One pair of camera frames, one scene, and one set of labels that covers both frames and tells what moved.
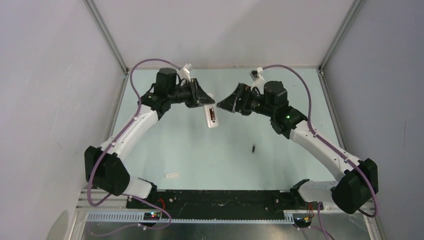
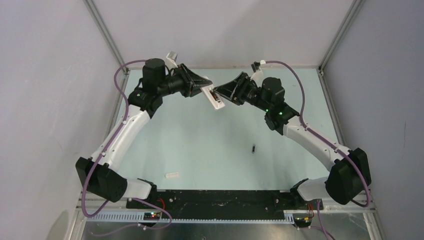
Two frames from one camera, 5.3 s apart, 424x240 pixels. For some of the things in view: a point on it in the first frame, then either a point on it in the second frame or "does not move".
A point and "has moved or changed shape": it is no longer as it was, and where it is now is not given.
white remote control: [211, 123] has moved or changed shape
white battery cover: [172, 174] does not move
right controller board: [302, 220] does not move
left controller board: [151, 216] does not move
